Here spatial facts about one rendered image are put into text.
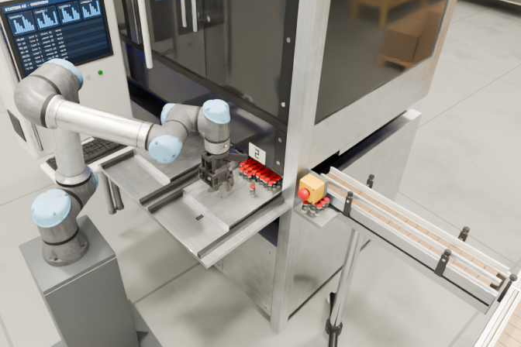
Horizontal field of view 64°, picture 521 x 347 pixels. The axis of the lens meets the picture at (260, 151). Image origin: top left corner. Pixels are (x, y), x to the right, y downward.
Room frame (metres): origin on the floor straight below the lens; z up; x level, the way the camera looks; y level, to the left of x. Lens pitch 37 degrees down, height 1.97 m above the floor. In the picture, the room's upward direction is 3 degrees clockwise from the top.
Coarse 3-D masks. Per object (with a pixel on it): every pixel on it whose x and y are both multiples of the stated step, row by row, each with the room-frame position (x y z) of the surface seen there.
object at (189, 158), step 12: (192, 132) 1.59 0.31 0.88; (192, 144) 1.50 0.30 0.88; (204, 144) 1.50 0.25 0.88; (144, 156) 1.39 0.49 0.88; (180, 156) 1.40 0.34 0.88; (192, 156) 1.41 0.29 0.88; (156, 168) 1.28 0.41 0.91; (168, 168) 1.32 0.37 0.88; (180, 168) 1.33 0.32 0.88; (192, 168) 1.30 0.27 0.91; (168, 180) 1.23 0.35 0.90
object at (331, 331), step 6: (330, 294) 1.33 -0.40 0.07; (330, 300) 1.28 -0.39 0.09; (330, 306) 1.24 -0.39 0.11; (330, 312) 1.19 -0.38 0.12; (342, 324) 1.12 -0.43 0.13; (330, 330) 1.09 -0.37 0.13; (336, 330) 1.09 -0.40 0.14; (330, 336) 1.07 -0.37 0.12; (336, 336) 1.07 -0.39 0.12; (330, 342) 1.04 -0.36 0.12; (336, 342) 1.04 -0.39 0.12
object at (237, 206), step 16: (192, 192) 1.19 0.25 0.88; (208, 192) 1.19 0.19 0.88; (240, 192) 1.20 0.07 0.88; (256, 192) 1.20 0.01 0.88; (272, 192) 1.21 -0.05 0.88; (208, 208) 1.07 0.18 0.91; (224, 208) 1.11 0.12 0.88; (240, 208) 1.11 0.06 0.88; (256, 208) 1.08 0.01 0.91; (224, 224) 1.00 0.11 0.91
